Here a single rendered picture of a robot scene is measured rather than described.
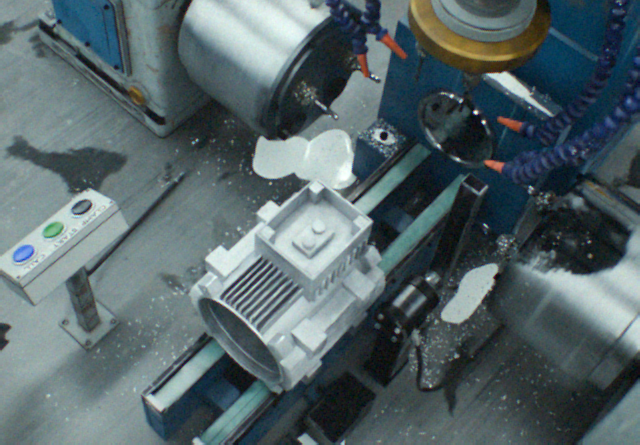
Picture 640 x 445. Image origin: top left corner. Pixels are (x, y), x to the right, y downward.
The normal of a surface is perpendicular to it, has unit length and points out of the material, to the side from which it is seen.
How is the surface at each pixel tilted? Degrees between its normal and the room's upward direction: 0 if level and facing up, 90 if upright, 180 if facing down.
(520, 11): 0
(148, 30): 89
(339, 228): 0
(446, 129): 90
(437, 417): 0
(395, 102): 90
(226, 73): 69
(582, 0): 90
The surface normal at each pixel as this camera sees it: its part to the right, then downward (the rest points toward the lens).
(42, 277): 0.71, 0.30
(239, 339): 0.29, -0.33
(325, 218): 0.08, -0.53
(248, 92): -0.61, 0.43
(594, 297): -0.36, -0.02
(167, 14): 0.75, 0.59
